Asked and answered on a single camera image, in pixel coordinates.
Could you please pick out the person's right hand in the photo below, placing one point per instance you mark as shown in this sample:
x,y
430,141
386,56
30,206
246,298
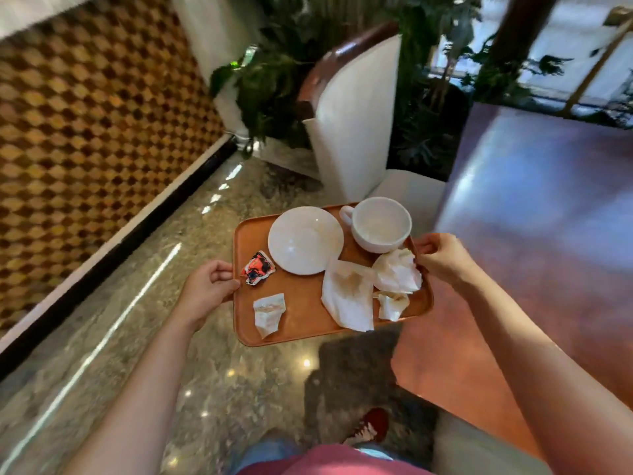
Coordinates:
x,y
445,259

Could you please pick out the person's left thumb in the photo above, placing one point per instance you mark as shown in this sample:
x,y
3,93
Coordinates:
x,y
225,284

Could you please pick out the small white torn packet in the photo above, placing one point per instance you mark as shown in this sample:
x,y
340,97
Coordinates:
x,y
268,314

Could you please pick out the green leafy plants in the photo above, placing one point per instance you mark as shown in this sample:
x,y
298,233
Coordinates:
x,y
292,69

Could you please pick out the brown wooden post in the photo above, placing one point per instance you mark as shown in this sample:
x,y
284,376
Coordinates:
x,y
517,27

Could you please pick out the person's right forearm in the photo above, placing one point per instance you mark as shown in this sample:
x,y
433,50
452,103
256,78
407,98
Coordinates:
x,y
539,368

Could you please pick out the person's right thumb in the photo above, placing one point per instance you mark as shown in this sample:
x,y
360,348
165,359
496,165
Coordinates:
x,y
426,264

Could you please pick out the blue jeans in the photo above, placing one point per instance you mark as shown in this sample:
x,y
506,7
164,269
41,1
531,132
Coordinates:
x,y
277,452

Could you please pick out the person's left hand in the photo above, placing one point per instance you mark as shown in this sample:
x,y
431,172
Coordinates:
x,y
203,290

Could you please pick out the red shoe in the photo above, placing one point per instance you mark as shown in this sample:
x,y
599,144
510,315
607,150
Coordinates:
x,y
368,426

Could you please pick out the person's left forearm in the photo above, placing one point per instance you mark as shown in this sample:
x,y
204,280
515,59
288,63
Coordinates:
x,y
131,403

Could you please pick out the white coffee cup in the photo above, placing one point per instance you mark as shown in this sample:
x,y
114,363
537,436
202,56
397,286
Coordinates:
x,y
378,225

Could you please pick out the small crumpled white napkin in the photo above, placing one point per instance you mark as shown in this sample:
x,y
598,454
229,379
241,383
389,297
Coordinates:
x,y
393,305

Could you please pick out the pink shirt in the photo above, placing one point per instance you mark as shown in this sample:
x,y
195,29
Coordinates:
x,y
336,462

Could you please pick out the white chair with wooden trim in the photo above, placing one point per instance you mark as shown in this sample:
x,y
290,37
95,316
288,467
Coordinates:
x,y
353,118

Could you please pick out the red torn wrapper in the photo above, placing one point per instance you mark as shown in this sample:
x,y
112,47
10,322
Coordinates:
x,y
257,268

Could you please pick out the orange plastic tray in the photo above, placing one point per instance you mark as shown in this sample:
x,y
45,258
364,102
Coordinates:
x,y
301,301

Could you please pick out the white saucer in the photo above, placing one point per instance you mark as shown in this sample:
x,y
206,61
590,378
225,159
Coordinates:
x,y
305,240

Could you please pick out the flat stained white napkin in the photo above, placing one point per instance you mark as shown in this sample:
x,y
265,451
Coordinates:
x,y
347,294

